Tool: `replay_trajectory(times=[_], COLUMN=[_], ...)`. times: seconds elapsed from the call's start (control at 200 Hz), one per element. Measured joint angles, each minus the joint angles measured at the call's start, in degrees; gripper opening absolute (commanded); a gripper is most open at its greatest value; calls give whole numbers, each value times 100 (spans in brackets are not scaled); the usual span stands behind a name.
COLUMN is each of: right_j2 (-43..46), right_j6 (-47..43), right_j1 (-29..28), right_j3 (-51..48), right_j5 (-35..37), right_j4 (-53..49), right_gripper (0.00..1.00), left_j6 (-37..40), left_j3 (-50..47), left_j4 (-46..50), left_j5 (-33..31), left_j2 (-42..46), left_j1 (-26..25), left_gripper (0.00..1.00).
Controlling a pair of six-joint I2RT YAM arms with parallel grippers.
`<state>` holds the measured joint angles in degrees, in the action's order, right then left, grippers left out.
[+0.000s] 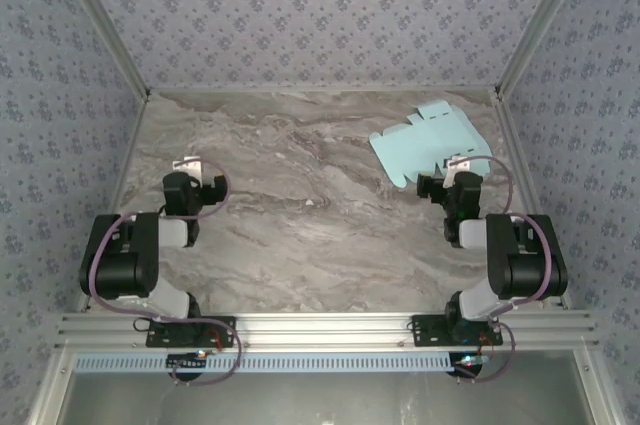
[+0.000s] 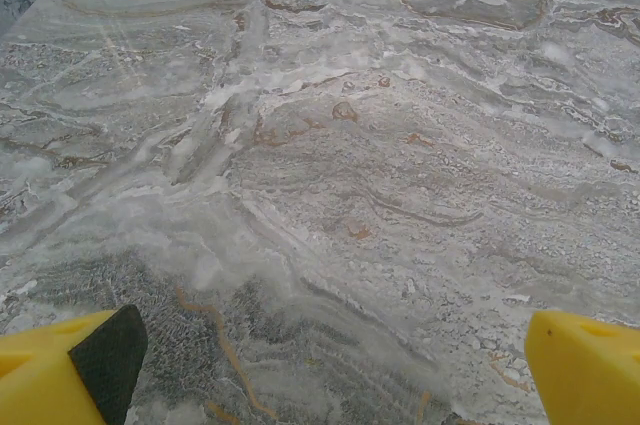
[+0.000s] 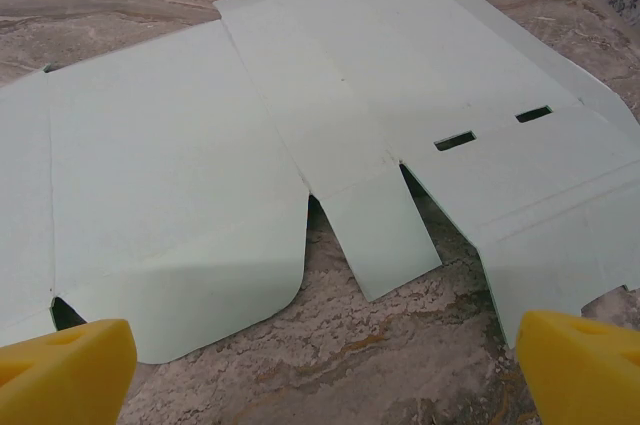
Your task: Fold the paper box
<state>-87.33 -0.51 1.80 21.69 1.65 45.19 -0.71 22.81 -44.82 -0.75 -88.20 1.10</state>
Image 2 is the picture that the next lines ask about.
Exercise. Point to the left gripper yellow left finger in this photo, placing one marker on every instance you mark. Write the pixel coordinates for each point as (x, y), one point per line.
(40, 375)

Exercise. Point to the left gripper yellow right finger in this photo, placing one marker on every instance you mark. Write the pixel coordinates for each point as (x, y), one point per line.
(590, 375)

